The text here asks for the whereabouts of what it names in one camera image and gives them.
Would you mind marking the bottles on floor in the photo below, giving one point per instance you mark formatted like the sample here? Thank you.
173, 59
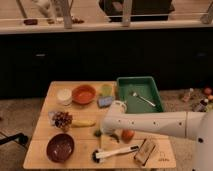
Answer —
201, 100

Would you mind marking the small wooden box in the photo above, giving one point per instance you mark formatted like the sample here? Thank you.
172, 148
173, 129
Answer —
144, 152

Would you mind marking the black stand on floor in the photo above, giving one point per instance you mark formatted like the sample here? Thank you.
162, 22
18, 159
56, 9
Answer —
19, 138

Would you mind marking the wooden folding table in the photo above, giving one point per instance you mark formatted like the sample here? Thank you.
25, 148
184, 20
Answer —
85, 142

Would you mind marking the orange fruit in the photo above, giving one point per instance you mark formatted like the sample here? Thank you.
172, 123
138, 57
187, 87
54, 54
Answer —
127, 135

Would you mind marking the yellow banana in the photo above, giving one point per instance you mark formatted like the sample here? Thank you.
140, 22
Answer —
82, 123

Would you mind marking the orange bowl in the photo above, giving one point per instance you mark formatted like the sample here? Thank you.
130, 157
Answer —
83, 94

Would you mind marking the metal fork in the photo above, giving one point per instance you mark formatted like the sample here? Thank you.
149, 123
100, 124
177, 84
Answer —
144, 99

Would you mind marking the white paper cup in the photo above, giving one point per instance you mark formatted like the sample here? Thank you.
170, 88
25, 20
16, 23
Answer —
64, 96

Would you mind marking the blue sponge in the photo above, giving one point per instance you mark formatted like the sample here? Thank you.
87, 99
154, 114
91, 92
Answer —
104, 102

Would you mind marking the bunch of red grapes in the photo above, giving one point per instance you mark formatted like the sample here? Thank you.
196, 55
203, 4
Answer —
62, 120

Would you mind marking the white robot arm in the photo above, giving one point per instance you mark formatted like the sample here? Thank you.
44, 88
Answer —
197, 126

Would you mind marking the dark red bowl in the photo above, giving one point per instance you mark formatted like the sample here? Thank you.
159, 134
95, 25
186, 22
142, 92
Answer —
60, 148

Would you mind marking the green plastic tray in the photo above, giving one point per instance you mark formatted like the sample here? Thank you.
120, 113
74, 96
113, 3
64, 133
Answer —
145, 87

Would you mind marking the green plastic cup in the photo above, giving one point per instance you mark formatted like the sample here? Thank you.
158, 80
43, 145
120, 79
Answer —
106, 90

